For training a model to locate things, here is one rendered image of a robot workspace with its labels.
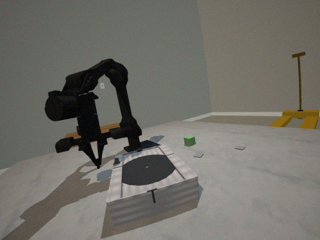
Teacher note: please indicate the green cube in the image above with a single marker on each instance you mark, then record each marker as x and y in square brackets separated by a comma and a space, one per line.
[189, 140]

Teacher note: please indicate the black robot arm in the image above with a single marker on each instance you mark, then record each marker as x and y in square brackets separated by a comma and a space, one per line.
[72, 101]

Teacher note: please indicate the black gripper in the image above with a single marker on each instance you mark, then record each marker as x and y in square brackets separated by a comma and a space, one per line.
[90, 131]

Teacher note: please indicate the dark grey disc with small center hole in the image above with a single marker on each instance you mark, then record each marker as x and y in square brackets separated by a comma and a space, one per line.
[135, 172]

